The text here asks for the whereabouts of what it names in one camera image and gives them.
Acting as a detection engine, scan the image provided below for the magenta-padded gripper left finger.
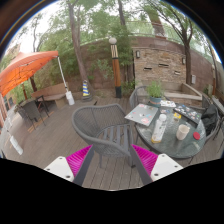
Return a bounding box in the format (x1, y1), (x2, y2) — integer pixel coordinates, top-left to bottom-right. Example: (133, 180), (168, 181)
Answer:
(43, 144), (96, 187)

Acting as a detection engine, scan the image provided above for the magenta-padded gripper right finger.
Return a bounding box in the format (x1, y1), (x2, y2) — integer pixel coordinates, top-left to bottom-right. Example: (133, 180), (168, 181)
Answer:
(129, 144), (184, 186)

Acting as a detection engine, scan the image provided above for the clear plastic white-capped drink bottle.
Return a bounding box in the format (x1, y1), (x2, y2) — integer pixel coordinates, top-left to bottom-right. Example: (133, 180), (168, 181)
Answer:
(150, 113), (168, 144)

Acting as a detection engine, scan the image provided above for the grey wicker armchair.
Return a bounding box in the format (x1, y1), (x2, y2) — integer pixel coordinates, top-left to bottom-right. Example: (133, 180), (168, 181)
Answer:
(70, 103), (136, 168)
(129, 85), (149, 109)

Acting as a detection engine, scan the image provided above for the white ribbed mug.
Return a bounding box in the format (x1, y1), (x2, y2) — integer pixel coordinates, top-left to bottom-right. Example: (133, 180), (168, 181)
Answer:
(175, 123), (191, 141)

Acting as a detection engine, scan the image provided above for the grey laptop with stickers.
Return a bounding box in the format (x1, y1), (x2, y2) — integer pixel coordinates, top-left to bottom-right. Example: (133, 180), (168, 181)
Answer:
(124, 103), (160, 127)

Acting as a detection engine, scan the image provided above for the white printed booklet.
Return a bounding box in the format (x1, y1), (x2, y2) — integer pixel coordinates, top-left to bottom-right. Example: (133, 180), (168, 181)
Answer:
(159, 99), (177, 108)

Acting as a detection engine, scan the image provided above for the black laptop with stickers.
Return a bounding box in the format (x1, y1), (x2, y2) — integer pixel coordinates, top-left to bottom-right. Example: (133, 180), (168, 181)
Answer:
(173, 103), (203, 125)

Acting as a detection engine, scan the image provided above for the white umbrella base weight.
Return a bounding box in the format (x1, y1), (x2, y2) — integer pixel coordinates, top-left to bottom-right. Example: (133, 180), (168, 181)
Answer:
(65, 90), (76, 106)

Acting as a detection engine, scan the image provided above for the green plant in blue pot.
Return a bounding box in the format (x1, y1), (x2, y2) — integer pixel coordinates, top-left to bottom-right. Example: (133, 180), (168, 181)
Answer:
(145, 80), (166, 107)

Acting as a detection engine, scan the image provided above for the dark wicker chair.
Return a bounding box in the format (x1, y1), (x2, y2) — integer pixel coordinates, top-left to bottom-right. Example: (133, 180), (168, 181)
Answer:
(16, 99), (43, 131)

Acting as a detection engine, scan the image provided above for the blue yellow striped cone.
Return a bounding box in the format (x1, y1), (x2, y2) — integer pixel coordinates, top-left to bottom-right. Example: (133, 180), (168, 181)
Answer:
(81, 79), (93, 102)

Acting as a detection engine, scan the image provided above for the wooden bench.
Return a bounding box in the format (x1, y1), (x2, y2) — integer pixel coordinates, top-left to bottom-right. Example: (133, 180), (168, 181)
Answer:
(30, 82), (69, 109)

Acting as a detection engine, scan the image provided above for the orange patio umbrella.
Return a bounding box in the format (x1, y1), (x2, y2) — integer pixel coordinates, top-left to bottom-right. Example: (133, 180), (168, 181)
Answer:
(0, 50), (60, 98)

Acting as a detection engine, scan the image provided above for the forked dark-trunk tree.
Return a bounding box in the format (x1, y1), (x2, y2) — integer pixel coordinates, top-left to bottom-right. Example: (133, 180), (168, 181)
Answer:
(156, 0), (198, 86)

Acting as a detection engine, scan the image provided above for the tall tree with leaning trunk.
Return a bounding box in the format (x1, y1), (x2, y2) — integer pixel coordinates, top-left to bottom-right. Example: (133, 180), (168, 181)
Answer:
(64, 0), (93, 98)

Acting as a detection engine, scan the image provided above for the wooden lamp post, globe light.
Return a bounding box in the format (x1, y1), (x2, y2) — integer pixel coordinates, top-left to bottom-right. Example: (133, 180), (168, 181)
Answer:
(211, 63), (218, 96)
(108, 36), (123, 99)

